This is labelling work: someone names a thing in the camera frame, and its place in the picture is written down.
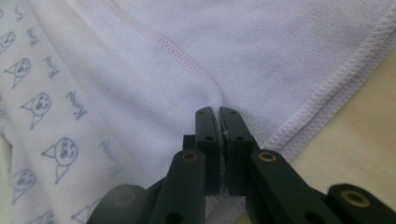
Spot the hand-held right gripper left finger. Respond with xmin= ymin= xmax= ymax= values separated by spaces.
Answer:
xmin=182 ymin=105 xmax=224 ymax=198

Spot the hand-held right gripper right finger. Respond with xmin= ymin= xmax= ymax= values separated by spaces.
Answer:
xmin=219 ymin=106 xmax=260 ymax=198

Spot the white printed towel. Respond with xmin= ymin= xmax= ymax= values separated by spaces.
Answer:
xmin=0 ymin=0 xmax=396 ymax=224

